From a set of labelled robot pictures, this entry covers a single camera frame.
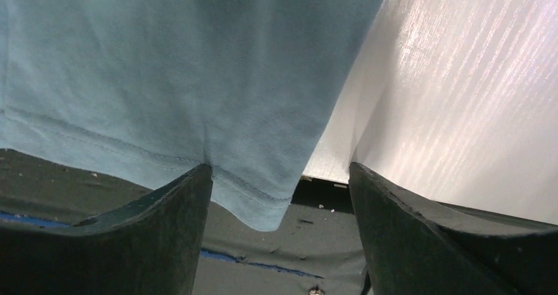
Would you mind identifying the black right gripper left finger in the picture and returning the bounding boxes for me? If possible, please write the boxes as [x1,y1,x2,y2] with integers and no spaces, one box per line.
[1,164,213,294]

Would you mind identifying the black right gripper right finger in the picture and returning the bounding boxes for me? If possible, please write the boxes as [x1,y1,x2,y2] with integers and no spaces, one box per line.
[349,163,557,294]

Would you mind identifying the grey-blue t-shirt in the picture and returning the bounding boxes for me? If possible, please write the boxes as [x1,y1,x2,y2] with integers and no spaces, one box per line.
[1,0,383,232]

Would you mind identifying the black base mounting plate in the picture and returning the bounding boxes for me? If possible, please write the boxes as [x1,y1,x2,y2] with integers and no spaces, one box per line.
[1,149,370,294]

